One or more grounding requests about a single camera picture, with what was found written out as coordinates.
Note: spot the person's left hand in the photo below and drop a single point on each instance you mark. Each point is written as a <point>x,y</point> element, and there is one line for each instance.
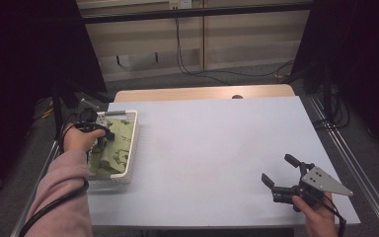
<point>80,140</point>

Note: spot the white perforated plastic basket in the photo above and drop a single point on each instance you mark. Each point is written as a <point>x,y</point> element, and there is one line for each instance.
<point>130,154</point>

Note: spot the green printed cloth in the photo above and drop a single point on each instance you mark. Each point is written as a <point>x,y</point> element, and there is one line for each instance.
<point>118,148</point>

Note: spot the black horizontal bar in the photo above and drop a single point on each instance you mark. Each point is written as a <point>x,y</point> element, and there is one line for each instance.
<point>190,13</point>

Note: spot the wooden table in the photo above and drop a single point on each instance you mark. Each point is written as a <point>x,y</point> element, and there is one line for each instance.
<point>194,93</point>

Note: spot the white table mat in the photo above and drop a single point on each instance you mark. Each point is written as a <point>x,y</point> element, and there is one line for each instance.
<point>204,158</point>

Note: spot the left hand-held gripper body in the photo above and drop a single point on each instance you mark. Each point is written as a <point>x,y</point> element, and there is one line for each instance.
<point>87,117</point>

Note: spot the black curtain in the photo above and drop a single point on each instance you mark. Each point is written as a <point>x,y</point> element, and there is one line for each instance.
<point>358,65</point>
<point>19,82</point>

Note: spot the person's right hand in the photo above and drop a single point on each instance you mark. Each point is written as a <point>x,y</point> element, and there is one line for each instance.
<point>320,222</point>

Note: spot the white wall outlet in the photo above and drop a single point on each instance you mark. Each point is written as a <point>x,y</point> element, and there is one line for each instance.
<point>181,4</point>

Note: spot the metal floor rail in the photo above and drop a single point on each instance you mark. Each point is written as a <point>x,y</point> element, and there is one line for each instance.
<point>358,171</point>
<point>51,154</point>

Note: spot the black metal stand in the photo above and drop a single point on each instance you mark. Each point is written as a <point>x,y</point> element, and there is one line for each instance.
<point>57,108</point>

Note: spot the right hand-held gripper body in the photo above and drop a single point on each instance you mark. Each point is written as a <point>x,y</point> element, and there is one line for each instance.
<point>319,181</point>

